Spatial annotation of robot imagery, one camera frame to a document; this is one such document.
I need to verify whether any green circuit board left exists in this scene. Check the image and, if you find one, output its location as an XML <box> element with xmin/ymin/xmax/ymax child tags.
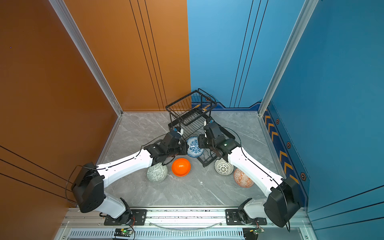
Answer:
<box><xmin>114</xmin><ymin>228</ymin><xmax>135</xmax><ymax>240</ymax></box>

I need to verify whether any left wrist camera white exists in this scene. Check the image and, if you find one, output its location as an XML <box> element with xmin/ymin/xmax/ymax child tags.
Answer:
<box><xmin>172</xmin><ymin>126</ymin><xmax>184</xmax><ymax>136</ymax></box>

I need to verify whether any black wire dish rack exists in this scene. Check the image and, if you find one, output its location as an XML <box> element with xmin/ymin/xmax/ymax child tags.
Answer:
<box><xmin>166</xmin><ymin>89</ymin><xmax>231</xmax><ymax>167</ymax></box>

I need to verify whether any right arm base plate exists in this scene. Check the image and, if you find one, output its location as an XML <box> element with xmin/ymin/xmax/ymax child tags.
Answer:
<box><xmin>225</xmin><ymin>209</ymin><xmax>267</xmax><ymax>226</ymax></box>

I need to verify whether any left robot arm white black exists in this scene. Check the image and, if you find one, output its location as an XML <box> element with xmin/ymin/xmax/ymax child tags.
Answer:
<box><xmin>71</xmin><ymin>129</ymin><xmax>189</xmax><ymax>225</ymax></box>

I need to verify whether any orange plastic bowl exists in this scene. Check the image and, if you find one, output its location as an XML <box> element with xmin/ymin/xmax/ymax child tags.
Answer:
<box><xmin>172</xmin><ymin>158</ymin><xmax>191</xmax><ymax>177</ymax></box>

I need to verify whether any pale green patterned bowl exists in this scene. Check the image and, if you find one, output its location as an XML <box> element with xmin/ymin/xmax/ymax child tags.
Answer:
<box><xmin>147</xmin><ymin>163</ymin><xmax>168</xmax><ymax>183</ymax></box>

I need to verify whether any white black lattice bowl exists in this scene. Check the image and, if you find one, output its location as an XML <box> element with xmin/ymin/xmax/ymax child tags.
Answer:
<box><xmin>214</xmin><ymin>159</ymin><xmax>234</xmax><ymax>176</ymax></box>

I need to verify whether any red white patterned bowl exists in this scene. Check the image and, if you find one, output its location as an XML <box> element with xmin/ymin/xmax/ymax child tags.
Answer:
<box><xmin>234</xmin><ymin>169</ymin><xmax>254</xmax><ymax>188</ymax></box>

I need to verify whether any aluminium front rail frame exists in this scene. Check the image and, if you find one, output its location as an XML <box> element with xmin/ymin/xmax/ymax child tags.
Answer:
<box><xmin>55</xmin><ymin>206</ymin><xmax>317</xmax><ymax>240</ymax></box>

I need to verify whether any circuit board right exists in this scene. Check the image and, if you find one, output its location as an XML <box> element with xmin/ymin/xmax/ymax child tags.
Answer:
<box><xmin>243</xmin><ymin>228</ymin><xmax>265</xmax><ymax>240</ymax></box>

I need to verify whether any blue floral white bowl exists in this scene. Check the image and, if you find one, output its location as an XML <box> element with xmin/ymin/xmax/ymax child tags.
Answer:
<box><xmin>187</xmin><ymin>136</ymin><xmax>204</xmax><ymax>158</ymax></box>

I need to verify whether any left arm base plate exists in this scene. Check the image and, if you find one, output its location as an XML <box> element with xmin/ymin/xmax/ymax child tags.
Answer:
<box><xmin>104</xmin><ymin>209</ymin><xmax>147</xmax><ymax>226</ymax></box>

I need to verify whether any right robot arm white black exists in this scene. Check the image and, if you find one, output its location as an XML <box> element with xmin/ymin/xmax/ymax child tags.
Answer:
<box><xmin>198</xmin><ymin>119</ymin><xmax>303</xmax><ymax>230</ymax></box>

